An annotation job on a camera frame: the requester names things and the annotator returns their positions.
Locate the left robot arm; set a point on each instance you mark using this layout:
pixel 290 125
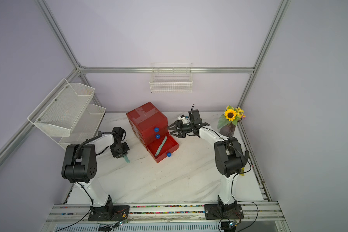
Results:
pixel 80 168

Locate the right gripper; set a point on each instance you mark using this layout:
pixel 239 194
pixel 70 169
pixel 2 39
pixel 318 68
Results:
pixel 179 124

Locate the white wire wall basket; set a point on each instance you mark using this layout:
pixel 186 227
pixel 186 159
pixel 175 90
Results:
pixel 171 77

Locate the red drawer cabinet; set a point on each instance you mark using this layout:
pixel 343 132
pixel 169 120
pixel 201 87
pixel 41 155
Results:
pixel 148 123

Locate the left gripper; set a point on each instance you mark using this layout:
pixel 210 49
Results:
pixel 116 155

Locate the teal fruit knife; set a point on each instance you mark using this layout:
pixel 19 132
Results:
pixel 126 159
pixel 158 152

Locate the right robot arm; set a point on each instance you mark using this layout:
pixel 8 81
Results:
pixel 229 160

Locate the sunflower bouquet in vase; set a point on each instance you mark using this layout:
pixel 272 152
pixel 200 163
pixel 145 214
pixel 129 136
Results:
pixel 229 120

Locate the red bottom drawer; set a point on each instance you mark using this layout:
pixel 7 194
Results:
pixel 163 147

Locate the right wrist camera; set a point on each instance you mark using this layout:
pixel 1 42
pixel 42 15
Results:
pixel 184 119

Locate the black glove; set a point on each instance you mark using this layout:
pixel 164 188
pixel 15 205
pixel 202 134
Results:
pixel 242 172

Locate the white mesh two-tier shelf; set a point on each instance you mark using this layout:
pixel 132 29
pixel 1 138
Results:
pixel 68 114

